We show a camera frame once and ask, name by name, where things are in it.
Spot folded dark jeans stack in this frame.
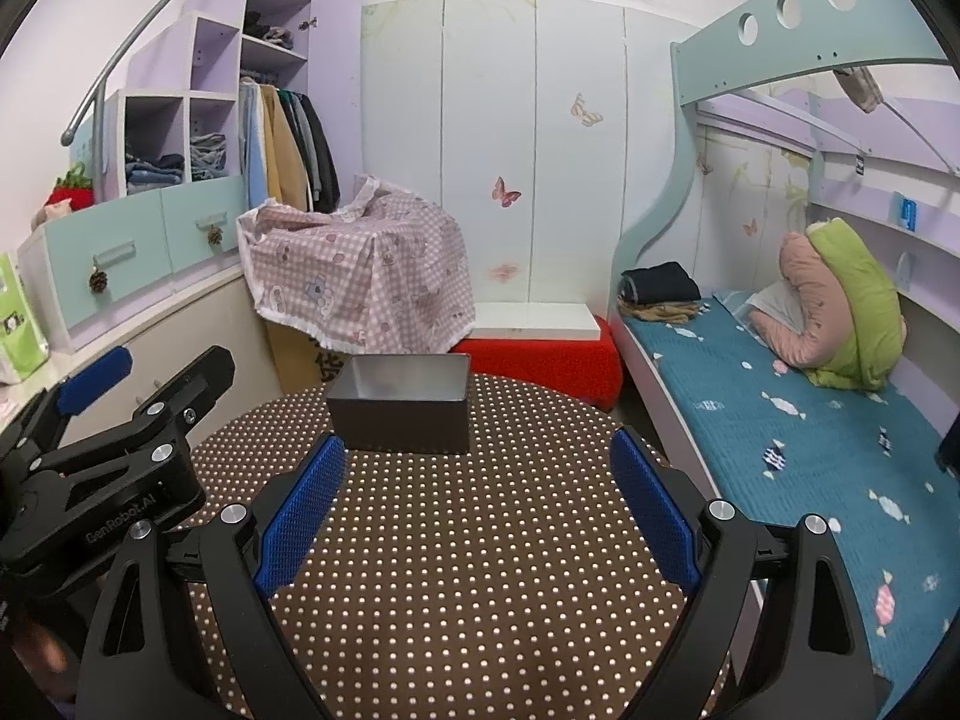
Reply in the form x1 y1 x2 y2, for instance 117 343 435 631
124 154 185 192

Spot white wardrobe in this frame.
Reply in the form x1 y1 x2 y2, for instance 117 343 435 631
360 0 680 308

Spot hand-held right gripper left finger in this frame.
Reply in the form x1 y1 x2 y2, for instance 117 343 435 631
79 431 347 720

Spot teal bunk bed frame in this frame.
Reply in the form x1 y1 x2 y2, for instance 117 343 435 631
606 0 960 720

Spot pink quilt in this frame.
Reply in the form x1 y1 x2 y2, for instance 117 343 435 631
750 231 841 367

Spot teal drawer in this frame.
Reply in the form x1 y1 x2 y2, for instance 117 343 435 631
161 178 248 275
45 206 170 350

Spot cardboard box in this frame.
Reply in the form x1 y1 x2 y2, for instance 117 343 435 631
266 315 353 395

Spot pink checked cloth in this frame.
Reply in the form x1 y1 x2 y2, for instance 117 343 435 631
236 174 475 353

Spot black hanging jacket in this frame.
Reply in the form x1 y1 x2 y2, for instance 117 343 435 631
304 94 342 215

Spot purple stair shelf cabinet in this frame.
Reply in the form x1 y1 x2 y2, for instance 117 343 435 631
15 0 365 353

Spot blue printed bed sheet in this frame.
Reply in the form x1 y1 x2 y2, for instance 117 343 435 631
619 292 960 720

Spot tan hanging coat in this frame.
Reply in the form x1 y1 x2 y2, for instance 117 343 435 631
259 86 308 215

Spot white pillow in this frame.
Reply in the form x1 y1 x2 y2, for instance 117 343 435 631
739 285 800 335

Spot folded light denim clothes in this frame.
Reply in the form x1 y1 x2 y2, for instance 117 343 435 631
189 133 227 182

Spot pink and green pillow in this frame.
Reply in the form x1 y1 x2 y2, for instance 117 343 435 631
806 217 907 391

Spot dark grey storage box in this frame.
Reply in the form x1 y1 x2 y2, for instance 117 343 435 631
326 355 472 455

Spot grey hanging pouch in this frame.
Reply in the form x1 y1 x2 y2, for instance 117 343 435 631
832 66 886 113

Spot red stool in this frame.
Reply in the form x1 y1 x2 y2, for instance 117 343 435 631
450 315 625 412

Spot grey metal handrail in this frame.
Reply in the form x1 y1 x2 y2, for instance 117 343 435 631
61 0 327 145

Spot folded dark clothes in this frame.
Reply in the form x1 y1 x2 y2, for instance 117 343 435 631
619 262 702 307

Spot white board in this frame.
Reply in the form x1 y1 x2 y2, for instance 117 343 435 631
472 302 601 340

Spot dark clothes pile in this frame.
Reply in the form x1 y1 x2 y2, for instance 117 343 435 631
241 11 295 50

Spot person's left forearm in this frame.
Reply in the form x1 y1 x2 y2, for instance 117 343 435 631
0 600 83 706

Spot light blue hanging shirt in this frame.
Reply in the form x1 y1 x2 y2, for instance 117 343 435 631
240 82 271 218

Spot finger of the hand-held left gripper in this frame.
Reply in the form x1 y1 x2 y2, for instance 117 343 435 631
30 345 237 496
0 347 134 470

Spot brown polka-dot tablecloth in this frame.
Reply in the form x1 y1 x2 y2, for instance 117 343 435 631
180 371 758 720

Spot beige cabinet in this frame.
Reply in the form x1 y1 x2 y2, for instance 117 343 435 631
52 270 290 451

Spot dark navy cloth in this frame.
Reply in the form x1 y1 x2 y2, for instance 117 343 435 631
934 409 960 477

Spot dark teal hanging jacket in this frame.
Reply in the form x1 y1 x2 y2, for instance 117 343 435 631
289 90 323 203

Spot folded tan clothes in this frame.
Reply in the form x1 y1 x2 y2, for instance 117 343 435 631
619 300 710 325

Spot strawberry plush toy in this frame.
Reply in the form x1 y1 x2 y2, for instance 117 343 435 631
45 163 95 215

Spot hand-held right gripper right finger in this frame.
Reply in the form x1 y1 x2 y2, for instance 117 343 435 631
609 427 878 720

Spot green paper bag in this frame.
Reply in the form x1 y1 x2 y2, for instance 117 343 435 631
0 253 52 383

